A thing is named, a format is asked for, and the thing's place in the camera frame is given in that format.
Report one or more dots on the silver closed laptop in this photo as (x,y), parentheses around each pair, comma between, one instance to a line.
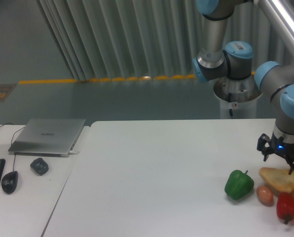
(48,137)

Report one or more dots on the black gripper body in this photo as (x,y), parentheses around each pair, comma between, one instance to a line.
(283,147)

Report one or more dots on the red bell pepper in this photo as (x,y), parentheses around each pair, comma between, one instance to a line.
(285,207)

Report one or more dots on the green bell pepper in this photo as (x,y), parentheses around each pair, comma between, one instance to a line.
(238,185)

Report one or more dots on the triangular toasted bread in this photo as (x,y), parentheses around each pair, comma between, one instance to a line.
(280,180)

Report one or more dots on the black computer mouse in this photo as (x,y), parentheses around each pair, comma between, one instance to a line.
(9,182)

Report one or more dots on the brown egg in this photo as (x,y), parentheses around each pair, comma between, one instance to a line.
(265,195)

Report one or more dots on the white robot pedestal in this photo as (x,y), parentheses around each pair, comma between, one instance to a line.
(237,98)

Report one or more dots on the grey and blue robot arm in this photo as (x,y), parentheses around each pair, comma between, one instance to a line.
(235,60)

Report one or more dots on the small black case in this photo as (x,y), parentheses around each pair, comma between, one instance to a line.
(39,166)

